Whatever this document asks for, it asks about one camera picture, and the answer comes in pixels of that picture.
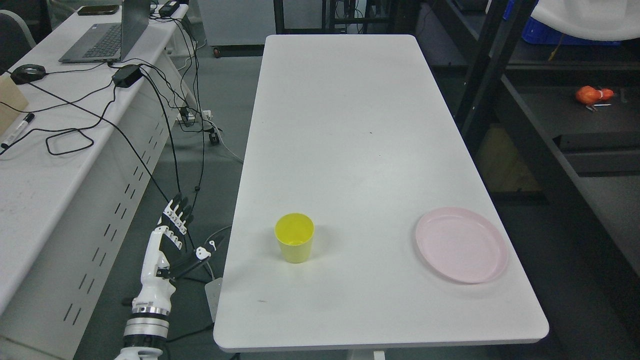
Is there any blue plastic crate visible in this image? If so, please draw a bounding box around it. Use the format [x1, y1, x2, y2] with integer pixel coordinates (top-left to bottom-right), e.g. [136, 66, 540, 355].
[531, 0, 630, 43]

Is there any white table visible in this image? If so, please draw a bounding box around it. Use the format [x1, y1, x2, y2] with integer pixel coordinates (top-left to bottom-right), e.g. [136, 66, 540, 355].
[213, 34, 549, 354]

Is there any black computer mouse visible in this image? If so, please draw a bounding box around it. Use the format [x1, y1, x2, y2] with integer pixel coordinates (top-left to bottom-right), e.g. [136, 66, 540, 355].
[10, 64, 48, 85]

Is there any black smartphone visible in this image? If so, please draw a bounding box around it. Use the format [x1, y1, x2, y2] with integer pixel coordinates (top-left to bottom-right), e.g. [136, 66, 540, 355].
[77, 4, 121, 16]

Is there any white cloth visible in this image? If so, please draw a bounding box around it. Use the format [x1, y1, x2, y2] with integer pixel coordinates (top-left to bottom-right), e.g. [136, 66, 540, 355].
[531, 0, 640, 41]

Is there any black marker pen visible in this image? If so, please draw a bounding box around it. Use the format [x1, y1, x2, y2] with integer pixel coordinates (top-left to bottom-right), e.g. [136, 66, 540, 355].
[0, 112, 35, 150]

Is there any yellow plastic cup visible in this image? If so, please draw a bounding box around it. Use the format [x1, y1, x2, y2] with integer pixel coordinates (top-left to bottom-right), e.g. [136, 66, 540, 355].
[274, 213, 315, 264]

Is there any orange toy on shelf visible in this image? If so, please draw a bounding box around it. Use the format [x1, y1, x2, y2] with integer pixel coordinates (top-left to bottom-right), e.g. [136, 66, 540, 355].
[574, 85, 615, 106]

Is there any black power adapter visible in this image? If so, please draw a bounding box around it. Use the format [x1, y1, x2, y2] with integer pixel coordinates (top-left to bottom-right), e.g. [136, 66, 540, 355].
[111, 64, 143, 88]

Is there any black metal shelf rack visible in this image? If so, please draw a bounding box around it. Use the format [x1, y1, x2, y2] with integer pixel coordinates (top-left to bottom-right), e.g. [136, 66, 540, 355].
[414, 0, 640, 333]

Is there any pink plastic plate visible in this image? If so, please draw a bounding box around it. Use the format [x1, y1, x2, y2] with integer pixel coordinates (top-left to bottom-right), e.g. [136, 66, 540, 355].
[414, 207, 509, 284]

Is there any black cable loop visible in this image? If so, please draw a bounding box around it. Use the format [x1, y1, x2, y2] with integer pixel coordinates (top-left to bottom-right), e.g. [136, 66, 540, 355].
[45, 128, 95, 156]

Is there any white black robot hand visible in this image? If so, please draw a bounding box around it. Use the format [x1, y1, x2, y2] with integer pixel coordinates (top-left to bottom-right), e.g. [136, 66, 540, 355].
[131, 193, 217, 316]

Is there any grey laptop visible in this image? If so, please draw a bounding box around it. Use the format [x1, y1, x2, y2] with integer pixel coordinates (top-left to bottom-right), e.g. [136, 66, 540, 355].
[58, 0, 151, 64]

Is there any cardboard box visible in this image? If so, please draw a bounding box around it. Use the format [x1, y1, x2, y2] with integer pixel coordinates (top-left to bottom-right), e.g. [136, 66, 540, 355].
[0, 74, 29, 136]

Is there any white side desk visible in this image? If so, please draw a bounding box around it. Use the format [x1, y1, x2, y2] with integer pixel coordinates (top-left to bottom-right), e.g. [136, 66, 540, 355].
[1, 5, 195, 360]

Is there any white power strip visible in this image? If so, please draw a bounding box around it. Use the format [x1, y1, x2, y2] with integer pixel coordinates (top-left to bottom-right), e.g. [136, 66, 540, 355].
[176, 108, 213, 127]

